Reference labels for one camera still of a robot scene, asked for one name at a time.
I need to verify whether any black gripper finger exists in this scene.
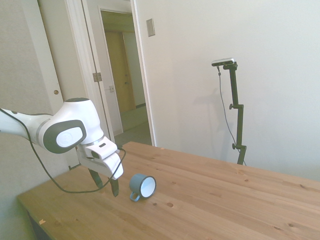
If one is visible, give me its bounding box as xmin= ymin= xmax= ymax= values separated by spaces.
xmin=87 ymin=168 xmax=104 ymax=188
xmin=108 ymin=176 xmax=120 ymax=198

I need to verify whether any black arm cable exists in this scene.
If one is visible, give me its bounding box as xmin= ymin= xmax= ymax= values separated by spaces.
xmin=0 ymin=108 xmax=127 ymax=194

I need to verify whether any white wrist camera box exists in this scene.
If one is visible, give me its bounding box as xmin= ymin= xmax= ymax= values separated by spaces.
xmin=84 ymin=136 xmax=124 ymax=181

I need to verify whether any white open door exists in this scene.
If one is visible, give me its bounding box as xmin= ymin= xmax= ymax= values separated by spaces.
xmin=21 ymin=0 xmax=124 ymax=141

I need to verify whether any grey wall switch plate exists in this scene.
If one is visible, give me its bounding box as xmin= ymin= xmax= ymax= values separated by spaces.
xmin=145 ymin=18 xmax=156 ymax=38

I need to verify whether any black camera stand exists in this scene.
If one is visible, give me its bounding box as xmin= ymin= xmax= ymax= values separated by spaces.
xmin=223 ymin=62 xmax=248 ymax=166

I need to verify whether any blue enamel mug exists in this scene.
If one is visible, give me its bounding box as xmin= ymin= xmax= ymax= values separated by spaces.
xmin=128 ymin=173 xmax=158 ymax=202

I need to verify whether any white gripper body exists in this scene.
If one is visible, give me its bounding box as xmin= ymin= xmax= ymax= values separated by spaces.
xmin=76 ymin=143 xmax=118 ymax=176

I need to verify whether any silver exterior camera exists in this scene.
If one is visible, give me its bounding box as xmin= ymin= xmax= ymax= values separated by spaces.
xmin=211 ymin=57 xmax=236 ymax=68

